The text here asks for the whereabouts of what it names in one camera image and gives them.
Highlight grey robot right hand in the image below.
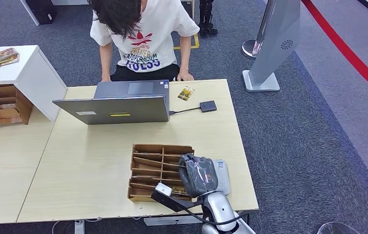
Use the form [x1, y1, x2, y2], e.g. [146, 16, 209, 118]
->
[178, 153, 219, 198]

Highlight person's left hand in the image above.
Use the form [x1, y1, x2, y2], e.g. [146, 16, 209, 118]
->
[176, 71, 194, 82]

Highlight white card reader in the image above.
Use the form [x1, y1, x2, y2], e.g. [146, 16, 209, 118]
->
[211, 158, 232, 196]

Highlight person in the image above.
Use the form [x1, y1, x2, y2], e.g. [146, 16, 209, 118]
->
[88, 0, 200, 82]

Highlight wooden slotted card organizer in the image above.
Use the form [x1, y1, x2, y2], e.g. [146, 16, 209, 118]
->
[0, 84, 34, 128]
[127, 143, 194, 203]

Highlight grey open laptop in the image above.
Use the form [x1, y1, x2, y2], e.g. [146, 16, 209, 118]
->
[52, 79, 171, 125]

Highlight yellow floor tape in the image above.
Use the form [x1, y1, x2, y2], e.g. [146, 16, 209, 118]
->
[173, 32, 200, 50]

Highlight white under-desk bar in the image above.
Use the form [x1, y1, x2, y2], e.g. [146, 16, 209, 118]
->
[143, 215, 204, 226]

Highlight small black robot legs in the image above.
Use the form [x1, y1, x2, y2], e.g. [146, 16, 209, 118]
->
[198, 0, 219, 36]

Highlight white cabinet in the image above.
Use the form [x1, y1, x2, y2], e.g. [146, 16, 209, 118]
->
[0, 44, 68, 122]

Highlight black case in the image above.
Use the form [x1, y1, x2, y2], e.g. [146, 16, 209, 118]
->
[25, 0, 58, 25]

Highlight grey kiosk stand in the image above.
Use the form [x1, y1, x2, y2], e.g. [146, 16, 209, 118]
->
[242, 0, 302, 93]

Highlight white furniture leg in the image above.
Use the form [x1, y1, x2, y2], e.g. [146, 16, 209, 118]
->
[20, 0, 40, 26]

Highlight translucent round dome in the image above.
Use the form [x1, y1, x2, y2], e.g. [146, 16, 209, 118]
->
[317, 222, 362, 234]

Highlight thin black device cable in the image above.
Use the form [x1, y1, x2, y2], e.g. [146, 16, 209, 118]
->
[170, 106, 201, 116]

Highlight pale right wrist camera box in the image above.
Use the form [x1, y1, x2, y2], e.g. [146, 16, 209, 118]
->
[155, 182, 173, 197]

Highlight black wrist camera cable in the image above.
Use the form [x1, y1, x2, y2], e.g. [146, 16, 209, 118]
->
[183, 208, 249, 226]

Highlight chrome stanchion post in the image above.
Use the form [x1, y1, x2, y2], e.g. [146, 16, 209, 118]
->
[242, 0, 278, 60]

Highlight white power cable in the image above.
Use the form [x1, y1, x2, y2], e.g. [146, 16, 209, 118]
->
[52, 220, 75, 234]

